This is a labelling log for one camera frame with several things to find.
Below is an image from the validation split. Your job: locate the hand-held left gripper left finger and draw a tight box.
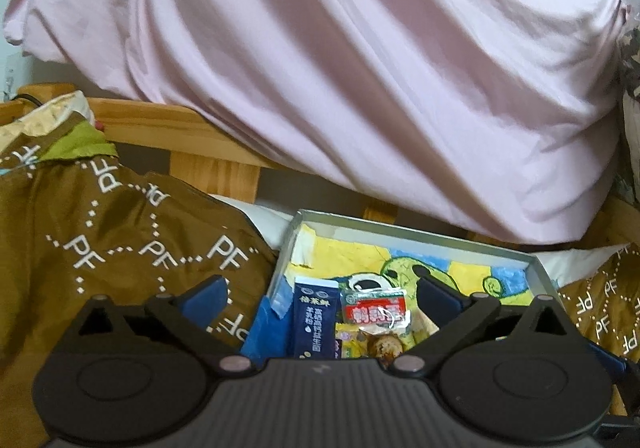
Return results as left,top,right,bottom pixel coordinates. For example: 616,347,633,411
65,275,259,375

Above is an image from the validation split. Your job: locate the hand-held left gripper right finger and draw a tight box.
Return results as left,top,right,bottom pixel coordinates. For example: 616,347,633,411
389,276,582,375

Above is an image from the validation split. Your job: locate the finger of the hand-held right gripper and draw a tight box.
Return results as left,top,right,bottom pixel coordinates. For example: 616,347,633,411
590,345,632,387

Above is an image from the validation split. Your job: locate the red label quail egg packet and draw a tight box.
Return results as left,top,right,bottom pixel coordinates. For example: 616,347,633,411
340,287,414,362

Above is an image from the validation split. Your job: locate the grey shallow box tray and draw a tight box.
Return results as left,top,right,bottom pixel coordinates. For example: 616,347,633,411
240,209,559,365

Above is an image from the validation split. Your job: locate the yellow snack bar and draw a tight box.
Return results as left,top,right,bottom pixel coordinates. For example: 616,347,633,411
335,323,374,360

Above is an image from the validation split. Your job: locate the navy white powder sachet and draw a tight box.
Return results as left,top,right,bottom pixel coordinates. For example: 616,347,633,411
291,278,343,360

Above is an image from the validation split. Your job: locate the brown printed blanket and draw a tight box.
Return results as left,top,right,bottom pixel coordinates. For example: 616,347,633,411
0,121,640,448

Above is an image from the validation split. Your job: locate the cream patterned cloth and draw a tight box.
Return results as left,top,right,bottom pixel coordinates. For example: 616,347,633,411
0,91,97,140

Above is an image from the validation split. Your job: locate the pink bed sheet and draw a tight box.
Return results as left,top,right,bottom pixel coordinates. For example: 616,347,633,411
2,0,634,247

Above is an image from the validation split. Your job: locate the wooden bed frame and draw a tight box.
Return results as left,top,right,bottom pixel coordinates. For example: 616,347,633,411
0,83,640,250

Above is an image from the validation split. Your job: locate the black cable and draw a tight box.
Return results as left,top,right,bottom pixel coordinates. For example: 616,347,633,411
10,91,47,108

